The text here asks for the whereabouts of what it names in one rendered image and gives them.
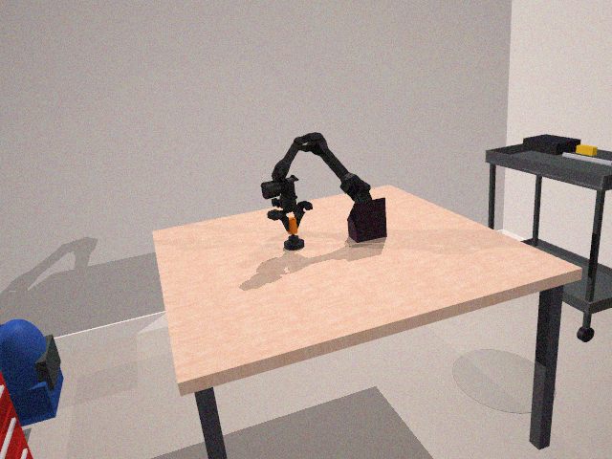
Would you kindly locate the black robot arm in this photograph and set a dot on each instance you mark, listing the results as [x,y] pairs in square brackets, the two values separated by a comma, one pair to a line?
[351,184]

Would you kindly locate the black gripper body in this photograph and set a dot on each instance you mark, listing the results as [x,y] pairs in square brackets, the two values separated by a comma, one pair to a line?
[289,205]

